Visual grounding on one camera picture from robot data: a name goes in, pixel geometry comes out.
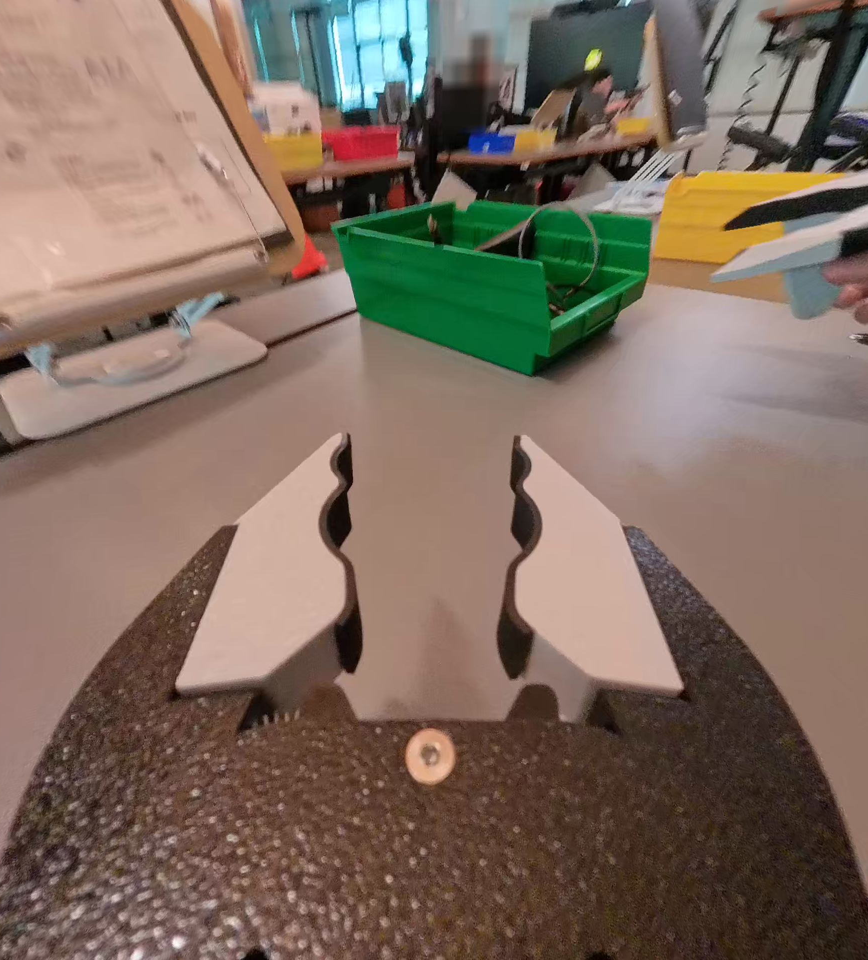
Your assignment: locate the instruction sheet on wooden stand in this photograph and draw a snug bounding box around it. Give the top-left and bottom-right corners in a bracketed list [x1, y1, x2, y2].
[0, 0, 307, 442]

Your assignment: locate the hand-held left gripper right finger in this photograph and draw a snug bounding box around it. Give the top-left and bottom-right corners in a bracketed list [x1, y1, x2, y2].
[496, 434, 686, 725]

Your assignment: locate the black standing desk frame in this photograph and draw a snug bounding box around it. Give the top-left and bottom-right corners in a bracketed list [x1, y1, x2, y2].
[726, 0, 868, 172]

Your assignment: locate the wooden table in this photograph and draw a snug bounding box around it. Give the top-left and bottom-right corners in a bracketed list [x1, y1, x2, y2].
[437, 133, 660, 170]

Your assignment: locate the black monitor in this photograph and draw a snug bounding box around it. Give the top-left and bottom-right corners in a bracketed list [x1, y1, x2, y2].
[525, 6, 654, 112]

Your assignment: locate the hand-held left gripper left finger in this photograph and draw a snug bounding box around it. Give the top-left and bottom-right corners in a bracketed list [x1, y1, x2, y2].
[174, 432, 365, 715]

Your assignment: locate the red plastic bin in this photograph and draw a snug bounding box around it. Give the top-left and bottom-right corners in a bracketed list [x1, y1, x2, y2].
[321, 124, 402, 162]

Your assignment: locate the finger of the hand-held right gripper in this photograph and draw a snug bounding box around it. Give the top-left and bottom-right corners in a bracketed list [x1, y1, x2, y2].
[710, 196, 868, 286]
[723, 165, 868, 234]

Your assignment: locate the green plastic bin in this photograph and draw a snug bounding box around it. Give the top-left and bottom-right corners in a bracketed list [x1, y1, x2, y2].
[330, 198, 654, 378]

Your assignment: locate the black panel wooden stand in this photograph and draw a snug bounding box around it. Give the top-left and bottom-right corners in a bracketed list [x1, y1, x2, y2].
[642, 0, 710, 153]

